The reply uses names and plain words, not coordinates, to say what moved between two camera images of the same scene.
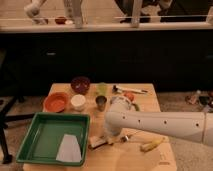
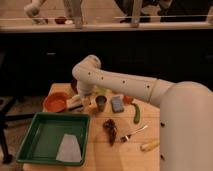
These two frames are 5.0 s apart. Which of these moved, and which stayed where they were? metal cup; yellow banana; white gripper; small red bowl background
Moved: white gripper
Stayed: small red bowl background; metal cup; yellow banana
